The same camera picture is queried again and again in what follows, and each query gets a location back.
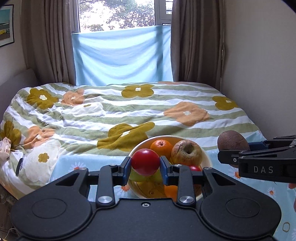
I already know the brown kiwi fruit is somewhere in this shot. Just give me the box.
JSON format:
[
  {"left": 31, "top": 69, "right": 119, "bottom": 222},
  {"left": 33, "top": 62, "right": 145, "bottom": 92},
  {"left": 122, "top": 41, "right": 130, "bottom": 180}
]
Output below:
[{"left": 217, "top": 130, "right": 250, "bottom": 168}]

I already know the brown wrinkled apple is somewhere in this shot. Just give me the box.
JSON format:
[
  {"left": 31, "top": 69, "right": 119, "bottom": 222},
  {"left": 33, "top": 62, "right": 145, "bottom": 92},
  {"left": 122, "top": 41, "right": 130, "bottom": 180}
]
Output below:
[{"left": 171, "top": 140, "right": 202, "bottom": 166}]

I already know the red cherry tomato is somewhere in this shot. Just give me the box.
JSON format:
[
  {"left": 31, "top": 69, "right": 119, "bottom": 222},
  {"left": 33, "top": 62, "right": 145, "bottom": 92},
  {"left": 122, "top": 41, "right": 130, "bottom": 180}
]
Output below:
[{"left": 132, "top": 149, "right": 160, "bottom": 176}]

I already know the person's right hand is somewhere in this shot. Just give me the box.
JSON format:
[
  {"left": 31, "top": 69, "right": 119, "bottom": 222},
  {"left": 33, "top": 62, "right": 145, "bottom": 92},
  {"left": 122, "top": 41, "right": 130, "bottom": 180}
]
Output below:
[{"left": 288, "top": 183, "right": 296, "bottom": 209}]

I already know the red tomato near edge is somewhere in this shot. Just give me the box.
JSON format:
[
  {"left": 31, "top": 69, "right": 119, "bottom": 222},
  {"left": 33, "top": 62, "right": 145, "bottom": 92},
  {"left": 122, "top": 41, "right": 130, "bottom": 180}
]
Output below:
[{"left": 189, "top": 165, "right": 202, "bottom": 171}]

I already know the large orange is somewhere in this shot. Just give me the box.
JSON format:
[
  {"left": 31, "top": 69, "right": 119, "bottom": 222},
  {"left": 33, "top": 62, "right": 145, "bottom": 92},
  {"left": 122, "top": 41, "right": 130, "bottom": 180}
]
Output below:
[{"left": 164, "top": 185, "right": 178, "bottom": 202}]

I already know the large green apple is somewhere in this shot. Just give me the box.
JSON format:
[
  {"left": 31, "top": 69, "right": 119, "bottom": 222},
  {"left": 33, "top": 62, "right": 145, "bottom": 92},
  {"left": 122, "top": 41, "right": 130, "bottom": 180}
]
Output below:
[{"left": 129, "top": 169, "right": 163, "bottom": 183}]

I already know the cream yellow ceramic bowl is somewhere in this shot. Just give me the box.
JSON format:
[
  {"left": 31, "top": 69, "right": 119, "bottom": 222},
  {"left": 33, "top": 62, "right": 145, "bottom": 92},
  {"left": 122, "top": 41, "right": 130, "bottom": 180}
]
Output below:
[{"left": 128, "top": 135, "right": 213, "bottom": 200}]

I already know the orange in bowl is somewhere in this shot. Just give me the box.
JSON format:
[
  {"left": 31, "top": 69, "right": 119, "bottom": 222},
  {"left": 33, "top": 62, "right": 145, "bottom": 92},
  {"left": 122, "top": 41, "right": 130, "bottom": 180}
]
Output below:
[{"left": 150, "top": 139, "right": 173, "bottom": 160}]

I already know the floral striped duvet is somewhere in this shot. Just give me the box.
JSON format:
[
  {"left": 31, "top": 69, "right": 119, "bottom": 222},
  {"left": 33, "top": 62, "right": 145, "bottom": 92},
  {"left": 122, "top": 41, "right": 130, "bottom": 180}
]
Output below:
[{"left": 1, "top": 81, "right": 264, "bottom": 199}]

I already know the black remote on bed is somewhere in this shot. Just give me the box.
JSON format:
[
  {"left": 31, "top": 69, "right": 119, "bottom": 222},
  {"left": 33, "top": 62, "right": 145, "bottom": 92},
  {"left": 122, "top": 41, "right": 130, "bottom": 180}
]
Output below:
[{"left": 16, "top": 154, "right": 25, "bottom": 176}]

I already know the right brown curtain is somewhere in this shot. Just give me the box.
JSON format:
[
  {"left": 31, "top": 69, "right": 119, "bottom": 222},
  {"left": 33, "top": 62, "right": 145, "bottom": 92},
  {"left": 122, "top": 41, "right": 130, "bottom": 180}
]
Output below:
[{"left": 171, "top": 0, "right": 225, "bottom": 90}]

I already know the brown curtain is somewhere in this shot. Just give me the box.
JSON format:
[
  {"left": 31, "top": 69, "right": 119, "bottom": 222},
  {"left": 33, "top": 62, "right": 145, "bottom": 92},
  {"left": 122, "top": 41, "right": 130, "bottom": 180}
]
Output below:
[
  {"left": 21, "top": 1, "right": 76, "bottom": 85},
  {"left": 171, "top": 0, "right": 225, "bottom": 90}
]

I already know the light blue window cloth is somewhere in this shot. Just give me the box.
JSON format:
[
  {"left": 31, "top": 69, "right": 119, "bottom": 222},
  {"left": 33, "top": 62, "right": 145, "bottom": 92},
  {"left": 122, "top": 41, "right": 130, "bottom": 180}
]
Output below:
[{"left": 72, "top": 25, "right": 173, "bottom": 86}]

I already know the grey headboard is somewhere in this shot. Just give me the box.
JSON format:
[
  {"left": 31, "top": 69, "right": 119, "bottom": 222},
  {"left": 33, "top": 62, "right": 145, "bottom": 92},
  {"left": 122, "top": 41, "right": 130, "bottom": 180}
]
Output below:
[{"left": 0, "top": 69, "right": 39, "bottom": 120}]

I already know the left brown curtain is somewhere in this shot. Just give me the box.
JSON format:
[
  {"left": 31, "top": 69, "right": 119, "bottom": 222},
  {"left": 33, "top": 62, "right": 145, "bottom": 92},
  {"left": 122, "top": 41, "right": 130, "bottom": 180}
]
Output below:
[{"left": 21, "top": 1, "right": 76, "bottom": 85}]

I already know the window frame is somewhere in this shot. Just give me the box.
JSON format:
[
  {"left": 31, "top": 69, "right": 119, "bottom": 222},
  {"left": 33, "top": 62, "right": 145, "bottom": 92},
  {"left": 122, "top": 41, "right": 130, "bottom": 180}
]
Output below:
[{"left": 70, "top": 0, "right": 173, "bottom": 33}]

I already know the framed wall picture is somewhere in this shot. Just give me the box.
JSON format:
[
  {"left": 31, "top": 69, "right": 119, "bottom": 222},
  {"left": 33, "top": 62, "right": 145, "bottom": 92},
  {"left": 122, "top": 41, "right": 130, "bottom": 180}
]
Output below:
[{"left": 0, "top": 4, "right": 15, "bottom": 47}]

